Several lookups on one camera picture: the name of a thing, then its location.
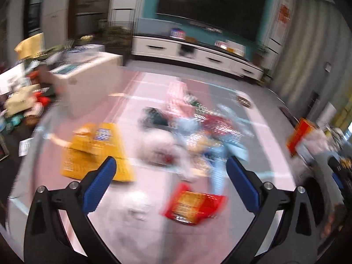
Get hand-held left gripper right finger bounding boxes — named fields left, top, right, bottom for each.
left=224, top=156, right=319, bottom=264

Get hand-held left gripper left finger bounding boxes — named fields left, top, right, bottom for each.
left=24, top=156, right=121, bottom=264

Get yellow cardboard box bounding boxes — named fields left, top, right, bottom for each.
left=60, top=122, right=136, bottom=182

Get red snack packet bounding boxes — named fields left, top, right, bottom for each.
left=161, top=182, right=227, bottom=225

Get translucent white plastic bag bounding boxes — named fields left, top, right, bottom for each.
left=298, top=129, right=330, bottom=154

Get light blue plastic bag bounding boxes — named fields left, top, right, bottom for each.
left=174, top=104, right=249, bottom=196

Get red glossy packet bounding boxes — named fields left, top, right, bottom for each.
left=202, top=115, right=242, bottom=139

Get orange red box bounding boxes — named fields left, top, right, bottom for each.
left=286, top=118, right=318, bottom=158

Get pink grey patterned mat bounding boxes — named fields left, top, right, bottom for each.
left=5, top=69, right=299, bottom=264

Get person's grey trouser leg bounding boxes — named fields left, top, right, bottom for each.
left=309, top=151, right=334, bottom=176

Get round dark dish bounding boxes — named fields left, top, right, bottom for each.
left=236, top=95, right=252, bottom=109

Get white paper tag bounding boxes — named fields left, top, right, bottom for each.
left=19, top=139, right=32, bottom=156

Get dark green packet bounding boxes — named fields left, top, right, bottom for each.
left=141, top=107, right=171, bottom=129

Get brown round ball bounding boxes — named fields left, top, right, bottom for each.
left=23, top=115, right=42, bottom=126

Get person's bare foot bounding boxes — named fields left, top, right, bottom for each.
left=320, top=206, right=345, bottom=240

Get green plastic bottle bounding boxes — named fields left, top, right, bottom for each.
left=187, top=95, right=204, bottom=111

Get white storage box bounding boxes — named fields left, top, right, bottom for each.
left=48, top=52, right=124, bottom=117

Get dark printed cloth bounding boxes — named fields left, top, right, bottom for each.
left=328, top=155, right=352, bottom=196

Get pink plastic bag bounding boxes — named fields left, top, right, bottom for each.
left=165, top=80, right=197, bottom=119

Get cream plush toy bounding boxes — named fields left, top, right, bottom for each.
left=4, top=85, right=42, bottom=116

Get small green potted plant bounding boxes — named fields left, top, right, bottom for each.
left=254, top=44, right=271, bottom=66

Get clear plastic containers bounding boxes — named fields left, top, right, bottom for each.
left=49, top=44, right=105, bottom=61

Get colourful boxes on cabinet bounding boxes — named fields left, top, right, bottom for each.
left=214, top=40, right=245, bottom=55

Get tall green potted plant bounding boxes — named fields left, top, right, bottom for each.
left=100, top=25, right=132, bottom=54

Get grey curtain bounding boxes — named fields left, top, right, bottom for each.
left=271, top=0, right=352, bottom=121

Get white television cabinet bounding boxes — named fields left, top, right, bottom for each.
left=131, top=34, right=264, bottom=81

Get yellow cloth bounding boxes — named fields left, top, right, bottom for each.
left=14, top=32, right=45, bottom=59

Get large black television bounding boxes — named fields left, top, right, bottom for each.
left=155, top=0, right=267, bottom=42

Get red wall decoration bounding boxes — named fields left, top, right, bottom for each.
left=278, top=4, right=291, bottom=24

